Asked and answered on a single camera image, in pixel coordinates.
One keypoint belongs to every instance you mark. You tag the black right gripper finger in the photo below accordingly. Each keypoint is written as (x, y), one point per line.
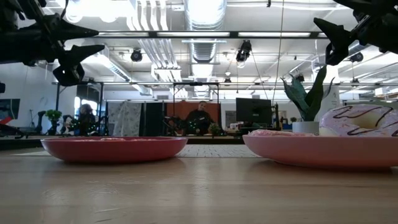
(334, 29)
(335, 54)

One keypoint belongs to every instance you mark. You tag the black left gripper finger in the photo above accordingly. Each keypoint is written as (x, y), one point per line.
(77, 31)
(71, 67)

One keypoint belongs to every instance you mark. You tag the lavender chocolate-drizzled donut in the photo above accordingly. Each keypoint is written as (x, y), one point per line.
(357, 123)

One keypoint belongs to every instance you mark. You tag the pink glazed donut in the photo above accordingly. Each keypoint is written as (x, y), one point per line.
(280, 133)

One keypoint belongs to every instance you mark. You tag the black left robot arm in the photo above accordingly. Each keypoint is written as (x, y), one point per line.
(18, 9)

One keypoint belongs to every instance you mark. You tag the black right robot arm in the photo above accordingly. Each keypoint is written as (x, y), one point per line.
(367, 6)

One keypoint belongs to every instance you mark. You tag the small background potted plant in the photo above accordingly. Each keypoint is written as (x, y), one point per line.
(53, 115)

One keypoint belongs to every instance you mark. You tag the green snake plant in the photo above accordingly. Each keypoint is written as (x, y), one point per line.
(308, 99)

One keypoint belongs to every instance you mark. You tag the person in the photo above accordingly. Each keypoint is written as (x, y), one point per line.
(84, 119)
(199, 119)

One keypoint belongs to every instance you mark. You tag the white patterned curtain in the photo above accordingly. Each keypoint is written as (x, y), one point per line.
(124, 119)

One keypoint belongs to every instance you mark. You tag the white plant pot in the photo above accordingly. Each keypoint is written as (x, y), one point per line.
(305, 128)

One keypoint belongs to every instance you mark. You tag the dark pink plate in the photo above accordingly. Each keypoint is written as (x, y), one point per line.
(115, 149)

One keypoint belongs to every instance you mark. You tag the light pink plate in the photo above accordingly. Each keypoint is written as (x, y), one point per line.
(323, 152)

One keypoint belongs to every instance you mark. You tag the black computer monitor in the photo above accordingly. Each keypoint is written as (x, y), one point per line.
(253, 110)

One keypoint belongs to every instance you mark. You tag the grey woven placemat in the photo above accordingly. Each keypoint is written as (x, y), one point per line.
(214, 151)

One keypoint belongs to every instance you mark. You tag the black overhead camera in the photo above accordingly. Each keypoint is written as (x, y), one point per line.
(244, 51)

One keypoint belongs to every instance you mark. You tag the orange partition wall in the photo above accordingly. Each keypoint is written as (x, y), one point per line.
(178, 110)

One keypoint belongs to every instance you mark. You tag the silver ventilation duct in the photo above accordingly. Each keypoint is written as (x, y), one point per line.
(203, 18)

